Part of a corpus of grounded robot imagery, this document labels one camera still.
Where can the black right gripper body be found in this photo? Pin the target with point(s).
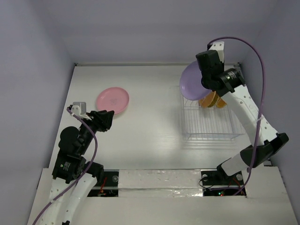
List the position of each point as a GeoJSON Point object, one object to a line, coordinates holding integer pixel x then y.
{"type": "Point", "coordinates": [211, 85]}

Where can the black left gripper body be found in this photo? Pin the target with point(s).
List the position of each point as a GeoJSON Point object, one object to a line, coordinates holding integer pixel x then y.
{"type": "Point", "coordinates": [97, 124]}

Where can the pink round plate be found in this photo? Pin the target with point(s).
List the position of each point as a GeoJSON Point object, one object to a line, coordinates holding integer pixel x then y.
{"type": "Point", "coordinates": [113, 99]}

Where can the lilac round plate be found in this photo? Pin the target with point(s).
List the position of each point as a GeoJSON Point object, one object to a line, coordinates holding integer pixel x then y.
{"type": "Point", "coordinates": [190, 83]}

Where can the yellow-green woven round plate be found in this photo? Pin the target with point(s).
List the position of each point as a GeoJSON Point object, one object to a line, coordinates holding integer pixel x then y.
{"type": "Point", "coordinates": [215, 100]}

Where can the orange woven round plate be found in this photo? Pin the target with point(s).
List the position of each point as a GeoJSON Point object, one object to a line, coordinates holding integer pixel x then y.
{"type": "Point", "coordinates": [206, 101]}

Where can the orange woven rectangular tray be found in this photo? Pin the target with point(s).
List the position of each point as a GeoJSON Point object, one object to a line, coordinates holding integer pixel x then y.
{"type": "Point", "coordinates": [220, 103]}

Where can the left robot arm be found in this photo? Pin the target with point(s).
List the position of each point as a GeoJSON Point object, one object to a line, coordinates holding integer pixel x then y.
{"type": "Point", "coordinates": [73, 176]}

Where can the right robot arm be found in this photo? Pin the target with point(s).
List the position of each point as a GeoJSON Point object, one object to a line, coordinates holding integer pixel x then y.
{"type": "Point", "coordinates": [229, 84]}

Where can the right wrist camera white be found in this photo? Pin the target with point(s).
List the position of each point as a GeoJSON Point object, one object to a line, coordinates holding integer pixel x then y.
{"type": "Point", "coordinates": [219, 47]}

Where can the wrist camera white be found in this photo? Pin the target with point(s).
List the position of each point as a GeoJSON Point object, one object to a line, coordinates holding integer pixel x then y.
{"type": "Point", "coordinates": [78, 109]}
{"type": "Point", "coordinates": [219, 47]}

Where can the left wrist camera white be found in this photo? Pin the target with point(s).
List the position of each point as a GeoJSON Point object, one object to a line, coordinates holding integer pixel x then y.
{"type": "Point", "coordinates": [78, 109]}

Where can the white wire dish rack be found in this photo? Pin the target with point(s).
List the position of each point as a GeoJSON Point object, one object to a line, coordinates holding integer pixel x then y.
{"type": "Point", "coordinates": [208, 124]}

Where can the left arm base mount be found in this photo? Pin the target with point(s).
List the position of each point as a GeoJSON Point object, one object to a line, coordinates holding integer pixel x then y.
{"type": "Point", "coordinates": [108, 186]}

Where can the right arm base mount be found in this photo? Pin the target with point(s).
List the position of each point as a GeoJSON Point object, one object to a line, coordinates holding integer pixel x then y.
{"type": "Point", "coordinates": [213, 185]}

